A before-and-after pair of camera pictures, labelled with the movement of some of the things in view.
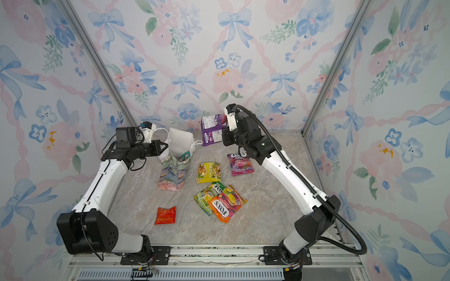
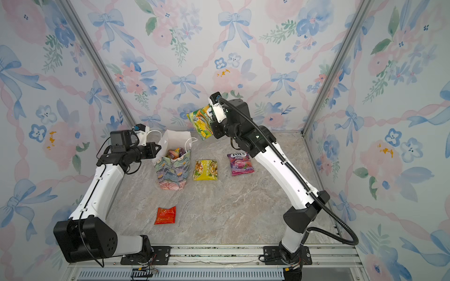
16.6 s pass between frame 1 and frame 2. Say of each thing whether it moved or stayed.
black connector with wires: stayed
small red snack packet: stayed
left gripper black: stayed
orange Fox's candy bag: moved
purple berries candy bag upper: stayed
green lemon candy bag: moved
